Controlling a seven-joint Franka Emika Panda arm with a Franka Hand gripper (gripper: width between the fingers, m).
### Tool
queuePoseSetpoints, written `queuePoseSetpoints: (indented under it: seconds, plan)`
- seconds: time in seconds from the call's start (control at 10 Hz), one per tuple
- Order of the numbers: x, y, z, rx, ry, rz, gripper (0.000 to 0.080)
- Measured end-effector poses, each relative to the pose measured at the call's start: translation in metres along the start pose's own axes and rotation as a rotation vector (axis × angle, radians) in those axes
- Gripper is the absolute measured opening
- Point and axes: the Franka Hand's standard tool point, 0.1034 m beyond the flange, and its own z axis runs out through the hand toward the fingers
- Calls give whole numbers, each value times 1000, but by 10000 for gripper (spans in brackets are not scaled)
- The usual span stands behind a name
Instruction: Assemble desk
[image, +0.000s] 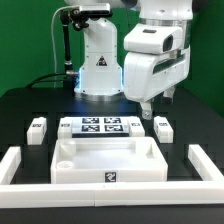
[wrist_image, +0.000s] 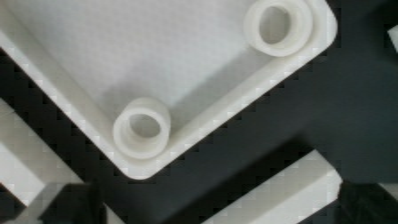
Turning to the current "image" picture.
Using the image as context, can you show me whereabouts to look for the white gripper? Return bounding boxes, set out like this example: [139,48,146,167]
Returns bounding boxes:
[124,48,190,120]

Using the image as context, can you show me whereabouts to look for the white desk tabletop tray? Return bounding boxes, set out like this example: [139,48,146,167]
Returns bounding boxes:
[51,137,168,184]

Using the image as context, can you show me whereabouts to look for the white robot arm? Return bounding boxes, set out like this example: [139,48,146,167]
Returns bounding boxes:
[64,0,211,119]

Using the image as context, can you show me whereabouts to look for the fiducial marker sheet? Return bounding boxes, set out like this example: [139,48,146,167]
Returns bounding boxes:
[72,117,129,136]

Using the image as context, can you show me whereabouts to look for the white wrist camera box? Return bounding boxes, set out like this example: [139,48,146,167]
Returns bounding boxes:
[124,24,183,55]

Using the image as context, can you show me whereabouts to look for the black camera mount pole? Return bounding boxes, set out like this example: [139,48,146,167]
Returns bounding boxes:
[60,10,74,92]

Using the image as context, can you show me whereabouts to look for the white U-shaped obstacle frame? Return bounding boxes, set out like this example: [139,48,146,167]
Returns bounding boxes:
[0,144,224,208]

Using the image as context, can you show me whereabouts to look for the mounted grey camera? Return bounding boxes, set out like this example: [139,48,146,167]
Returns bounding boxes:
[79,3,111,17]

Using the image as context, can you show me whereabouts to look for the black cable on table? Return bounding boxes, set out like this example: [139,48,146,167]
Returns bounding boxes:
[25,72,69,89]

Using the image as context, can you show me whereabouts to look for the white camera cable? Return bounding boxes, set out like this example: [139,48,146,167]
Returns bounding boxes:
[50,5,73,89]

